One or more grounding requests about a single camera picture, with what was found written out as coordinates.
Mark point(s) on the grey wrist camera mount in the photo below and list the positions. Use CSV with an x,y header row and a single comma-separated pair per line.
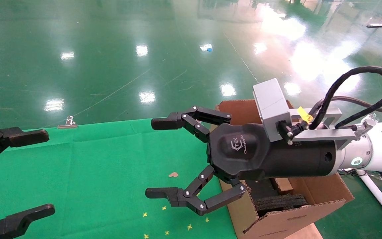
x,y
272,106

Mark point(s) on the large open cardboard carton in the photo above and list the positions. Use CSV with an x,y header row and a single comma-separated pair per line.
x,y
310,192

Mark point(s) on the white flat floor bar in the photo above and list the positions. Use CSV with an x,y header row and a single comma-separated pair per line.
x,y
379,25

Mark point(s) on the small brown cardboard box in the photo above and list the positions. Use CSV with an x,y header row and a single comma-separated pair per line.
x,y
282,186

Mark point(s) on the white metal frame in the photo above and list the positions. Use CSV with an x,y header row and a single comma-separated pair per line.
x,y
376,194

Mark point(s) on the silver binder clip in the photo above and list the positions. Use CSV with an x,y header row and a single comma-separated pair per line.
x,y
67,123

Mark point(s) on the small cardboard scrap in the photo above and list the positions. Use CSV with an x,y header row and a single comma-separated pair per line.
x,y
173,174

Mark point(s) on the black ribbed foam strip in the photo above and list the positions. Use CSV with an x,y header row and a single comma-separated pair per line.
x,y
280,203

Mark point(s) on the large green table cloth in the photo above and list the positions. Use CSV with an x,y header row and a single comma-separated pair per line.
x,y
95,172

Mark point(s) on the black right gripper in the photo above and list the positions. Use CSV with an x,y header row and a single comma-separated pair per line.
x,y
277,161

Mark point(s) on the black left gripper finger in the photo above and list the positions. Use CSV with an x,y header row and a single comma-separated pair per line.
x,y
15,222
28,137

